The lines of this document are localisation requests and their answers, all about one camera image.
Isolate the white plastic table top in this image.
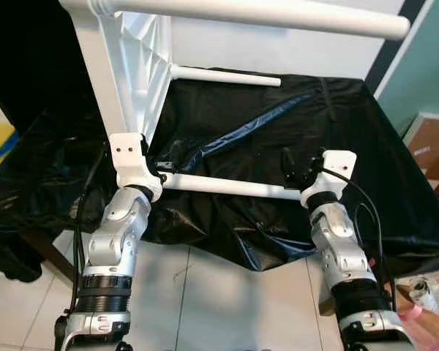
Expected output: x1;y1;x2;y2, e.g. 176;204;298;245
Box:
59;0;175;158

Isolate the clear plastic bag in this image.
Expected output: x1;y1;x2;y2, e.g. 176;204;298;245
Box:
406;267;439;315

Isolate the brown wooden table leg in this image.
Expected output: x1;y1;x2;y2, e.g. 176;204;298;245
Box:
18;230;74;282

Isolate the black plastic table cover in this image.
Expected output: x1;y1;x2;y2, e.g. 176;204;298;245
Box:
0;73;439;282

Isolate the white plastic table leg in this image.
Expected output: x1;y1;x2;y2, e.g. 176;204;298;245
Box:
170;64;282;88
160;172;304;202
88;0;412;41

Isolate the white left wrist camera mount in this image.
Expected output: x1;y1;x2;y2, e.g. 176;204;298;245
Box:
108;132;164;202

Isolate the brown cardboard box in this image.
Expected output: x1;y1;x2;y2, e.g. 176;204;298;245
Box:
402;113;439;191

